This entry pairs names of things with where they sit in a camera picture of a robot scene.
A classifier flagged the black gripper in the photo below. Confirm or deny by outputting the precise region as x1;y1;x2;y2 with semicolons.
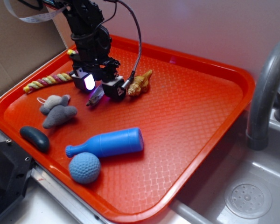
71;32;126;101

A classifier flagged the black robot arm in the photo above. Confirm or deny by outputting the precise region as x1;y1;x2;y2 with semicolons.
63;0;126;101

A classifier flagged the tan spiral seashell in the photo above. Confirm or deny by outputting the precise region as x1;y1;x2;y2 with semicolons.
127;70;153;97

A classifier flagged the grey plush bunny toy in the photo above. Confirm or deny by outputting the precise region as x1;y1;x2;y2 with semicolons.
37;94;77;129

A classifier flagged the blue plastic bottle toy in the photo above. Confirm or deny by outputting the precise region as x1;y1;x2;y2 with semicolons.
65;127;144;158

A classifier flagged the dark green bean-shaped stone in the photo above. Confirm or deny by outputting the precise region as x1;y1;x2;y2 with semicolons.
20;126;50;153

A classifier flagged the red plastic tray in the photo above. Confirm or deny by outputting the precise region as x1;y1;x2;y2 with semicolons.
0;44;255;223

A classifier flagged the blue dimpled ball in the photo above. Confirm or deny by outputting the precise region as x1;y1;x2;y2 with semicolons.
69;153;101;184

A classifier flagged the brown cardboard box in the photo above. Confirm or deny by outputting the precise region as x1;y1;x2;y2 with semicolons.
0;0;74;96

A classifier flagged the grey toy faucet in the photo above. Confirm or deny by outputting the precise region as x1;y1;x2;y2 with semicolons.
246;41;280;150

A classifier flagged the grey toy sink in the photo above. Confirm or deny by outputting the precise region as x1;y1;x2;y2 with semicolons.
170;114;280;224

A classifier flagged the round sink drain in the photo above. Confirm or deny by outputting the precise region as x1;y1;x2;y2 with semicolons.
224;178;272;219

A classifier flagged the twisted multicolour rope toy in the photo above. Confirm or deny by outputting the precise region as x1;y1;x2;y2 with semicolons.
22;49;78;94

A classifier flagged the grey braided cable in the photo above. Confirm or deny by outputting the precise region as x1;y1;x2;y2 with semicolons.
111;0;143;89

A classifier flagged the white flat ribbon cable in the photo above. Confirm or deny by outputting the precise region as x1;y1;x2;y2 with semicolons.
3;0;68;24

